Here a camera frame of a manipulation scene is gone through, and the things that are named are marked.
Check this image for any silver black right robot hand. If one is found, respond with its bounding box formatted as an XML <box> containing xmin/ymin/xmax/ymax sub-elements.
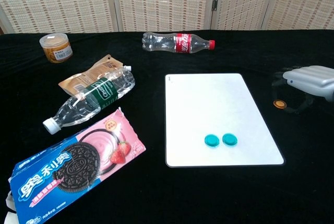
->
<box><xmin>271</xmin><ymin>64</ymin><xmax>334</xmax><ymax>115</ymax></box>

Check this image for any orange disc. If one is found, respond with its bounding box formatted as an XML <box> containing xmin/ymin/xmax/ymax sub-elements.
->
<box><xmin>273</xmin><ymin>99</ymin><xmax>288</xmax><ymax>109</ymax></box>

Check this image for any teal disc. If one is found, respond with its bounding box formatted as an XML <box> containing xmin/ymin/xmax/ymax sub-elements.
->
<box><xmin>204</xmin><ymin>134</ymin><xmax>220</xmax><ymax>148</ymax></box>
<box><xmin>222</xmin><ymin>133</ymin><xmax>238</xmax><ymax>146</ymax></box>

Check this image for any white rectangular board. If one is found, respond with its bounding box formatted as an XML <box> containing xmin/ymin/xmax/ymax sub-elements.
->
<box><xmin>164</xmin><ymin>73</ymin><xmax>285</xmax><ymax>168</ymax></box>

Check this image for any empty red-label cola bottle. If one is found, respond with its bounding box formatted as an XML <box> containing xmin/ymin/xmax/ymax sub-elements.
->
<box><xmin>142</xmin><ymin>32</ymin><xmax>216</xmax><ymax>54</ymax></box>

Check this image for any black velvet tablecloth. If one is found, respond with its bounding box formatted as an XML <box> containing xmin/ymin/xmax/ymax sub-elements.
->
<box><xmin>0</xmin><ymin>29</ymin><xmax>334</xmax><ymax>224</ymax></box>

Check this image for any woven bamboo folding screen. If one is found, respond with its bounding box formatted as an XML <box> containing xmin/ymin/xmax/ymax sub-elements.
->
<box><xmin>0</xmin><ymin>0</ymin><xmax>334</xmax><ymax>34</ymax></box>

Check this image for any clear green-label water bottle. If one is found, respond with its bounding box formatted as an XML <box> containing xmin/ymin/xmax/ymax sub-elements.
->
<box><xmin>42</xmin><ymin>68</ymin><xmax>136</xmax><ymax>135</ymax></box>

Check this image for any brown spouted drink pouch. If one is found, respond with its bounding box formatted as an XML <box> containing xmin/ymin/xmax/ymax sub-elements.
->
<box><xmin>58</xmin><ymin>54</ymin><xmax>132</xmax><ymax>96</ymax></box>

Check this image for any blue pink Oreo box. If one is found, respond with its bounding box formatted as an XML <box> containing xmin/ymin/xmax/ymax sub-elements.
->
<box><xmin>4</xmin><ymin>107</ymin><xmax>147</xmax><ymax>224</ymax></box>

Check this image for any clear plastic snack jar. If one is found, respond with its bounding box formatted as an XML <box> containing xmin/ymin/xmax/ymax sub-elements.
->
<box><xmin>39</xmin><ymin>32</ymin><xmax>74</xmax><ymax>64</ymax></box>

